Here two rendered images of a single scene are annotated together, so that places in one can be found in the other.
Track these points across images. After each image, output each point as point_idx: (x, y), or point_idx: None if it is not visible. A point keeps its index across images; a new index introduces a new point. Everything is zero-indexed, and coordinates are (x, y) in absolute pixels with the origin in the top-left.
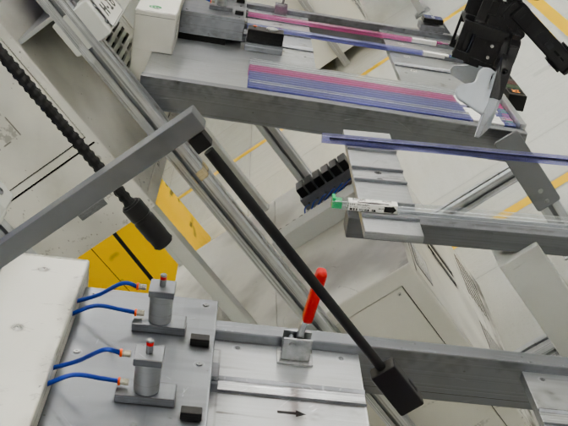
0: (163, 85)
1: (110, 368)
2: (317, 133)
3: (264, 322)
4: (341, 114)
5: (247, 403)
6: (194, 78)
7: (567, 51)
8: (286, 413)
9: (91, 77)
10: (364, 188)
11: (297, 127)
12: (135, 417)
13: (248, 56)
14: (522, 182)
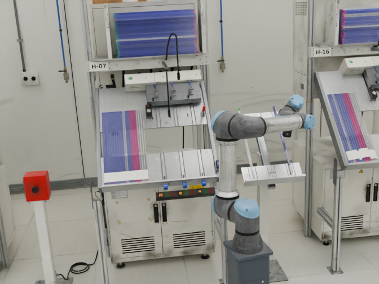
0: (316, 77)
1: (178, 88)
2: (325, 117)
3: (318, 149)
4: (328, 118)
5: (188, 109)
6: (327, 83)
7: (283, 132)
8: (187, 114)
9: (334, 63)
10: (250, 115)
11: (324, 112)
12: (168, 92)
13: (360, 92)
14: (333, 172)
